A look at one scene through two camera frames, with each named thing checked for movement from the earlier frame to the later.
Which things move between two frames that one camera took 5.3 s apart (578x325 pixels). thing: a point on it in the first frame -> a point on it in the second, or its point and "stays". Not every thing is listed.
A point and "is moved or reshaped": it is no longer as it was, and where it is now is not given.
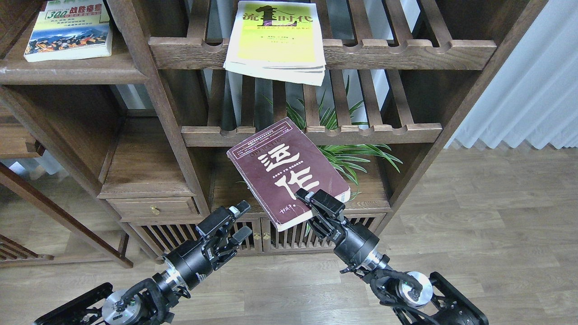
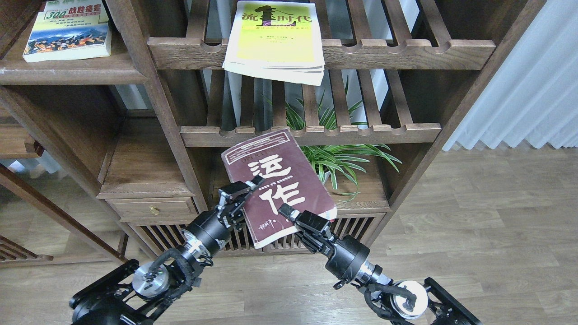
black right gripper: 353,243 -> 343,255
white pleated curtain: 534,96 stays
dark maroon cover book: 276,161 is moved or reshaped
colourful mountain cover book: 68,29 stays
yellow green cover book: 278,40 stays
